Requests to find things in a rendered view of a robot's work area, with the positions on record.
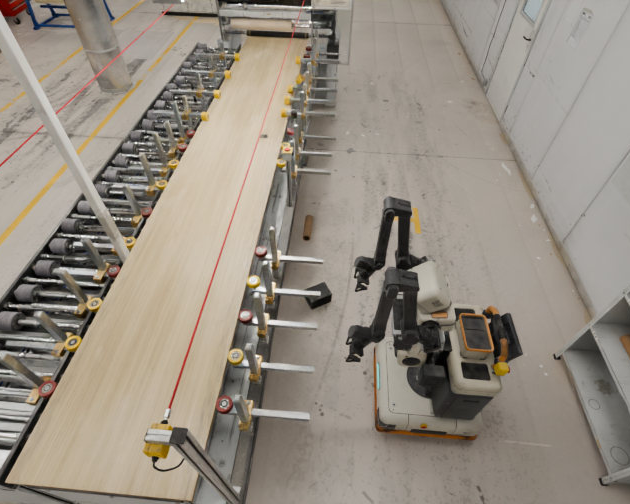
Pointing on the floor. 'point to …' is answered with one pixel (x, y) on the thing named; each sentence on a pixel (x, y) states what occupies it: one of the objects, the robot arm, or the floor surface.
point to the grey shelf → (616, 383)
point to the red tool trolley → (12, 8)
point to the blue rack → (55, 15)
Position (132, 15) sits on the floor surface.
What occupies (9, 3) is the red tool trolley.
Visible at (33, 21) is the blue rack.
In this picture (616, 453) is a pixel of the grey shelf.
